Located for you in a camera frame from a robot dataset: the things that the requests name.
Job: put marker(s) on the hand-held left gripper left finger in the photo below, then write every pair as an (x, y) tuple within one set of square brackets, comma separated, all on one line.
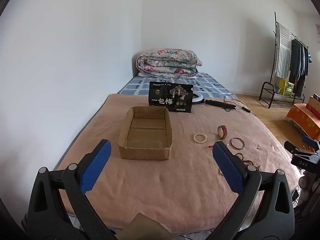
[(97, 165)]

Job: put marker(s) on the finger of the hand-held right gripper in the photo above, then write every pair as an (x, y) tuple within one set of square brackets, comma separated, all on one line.
[(291, 148), (310, 140)]

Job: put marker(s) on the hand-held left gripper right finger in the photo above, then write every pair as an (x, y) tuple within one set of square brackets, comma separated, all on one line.
[(227, 165)]

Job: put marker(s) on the cardboard box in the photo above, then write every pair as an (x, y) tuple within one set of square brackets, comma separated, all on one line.
[(145, 152)]

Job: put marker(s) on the person's right hand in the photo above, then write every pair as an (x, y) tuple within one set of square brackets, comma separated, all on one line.
[(304, 185)]

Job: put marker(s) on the thin metal bangle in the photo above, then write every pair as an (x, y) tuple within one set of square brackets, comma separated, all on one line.
[(231, 143)]

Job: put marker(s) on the orange patterned cloth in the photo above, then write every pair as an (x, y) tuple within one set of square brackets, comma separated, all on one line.
[(300, 117)]

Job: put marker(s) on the brown and red box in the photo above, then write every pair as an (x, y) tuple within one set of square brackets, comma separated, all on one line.
[(313, 102)]

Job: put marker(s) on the pink blanket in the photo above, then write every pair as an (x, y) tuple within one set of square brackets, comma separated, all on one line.
[(187, 180)]

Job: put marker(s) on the yellow crate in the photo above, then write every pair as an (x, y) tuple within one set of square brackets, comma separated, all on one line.
[(285, 86)]

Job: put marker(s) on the black folded tripod stand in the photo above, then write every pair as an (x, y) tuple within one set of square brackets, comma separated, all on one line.
[(217, 103)]

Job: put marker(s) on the tan cardboard piece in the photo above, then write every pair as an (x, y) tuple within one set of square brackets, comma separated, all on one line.
[(145, 226)]

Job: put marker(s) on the dark hanging clothes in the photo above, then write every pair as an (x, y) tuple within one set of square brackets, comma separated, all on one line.
[(297, 60)]

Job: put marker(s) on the blue checked bed sheet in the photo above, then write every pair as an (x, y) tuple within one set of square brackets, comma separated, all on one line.
[(135, 87)]

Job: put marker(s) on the black snack bag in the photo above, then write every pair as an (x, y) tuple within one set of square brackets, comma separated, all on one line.
[(170, 97)]

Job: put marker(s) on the striped hanging cloth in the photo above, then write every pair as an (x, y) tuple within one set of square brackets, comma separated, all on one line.
[(282, 52)]

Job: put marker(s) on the black metal clothes rack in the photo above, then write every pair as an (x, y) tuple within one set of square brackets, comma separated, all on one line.
[(275, 30)]

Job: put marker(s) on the folded floral quilt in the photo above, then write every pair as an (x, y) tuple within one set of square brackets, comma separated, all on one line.
[(167, 62)]

